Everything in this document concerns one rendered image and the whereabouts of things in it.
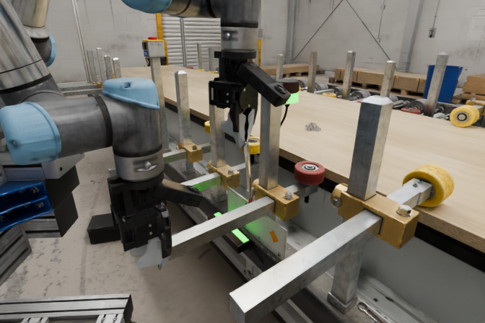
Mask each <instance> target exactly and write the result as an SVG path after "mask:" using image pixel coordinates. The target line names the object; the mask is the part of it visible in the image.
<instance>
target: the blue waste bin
mask: <svg viewBox="0 0 485 323"><path fill-rule="evenodd" d="M434 67H435V65H430V66H428V71H427V79H426V84H425V88H424V96H423V99H427V96H428V93H429V88H430V84H431V80H432V75H433V72H434ZM462 70H463V66H462V67H461V66H446V69H445V74H444V77H443V80H442V86H441V89H440V94H439V97H438V100H437V101H438V102H443V103H448V104H450V103H451V102H452V99H453V95H454V93H455V89H456V87H457V84H458V81H459V79H460V76H461V74H462V73H463V71H462ZM461 72H462V73H461Z"/></svg>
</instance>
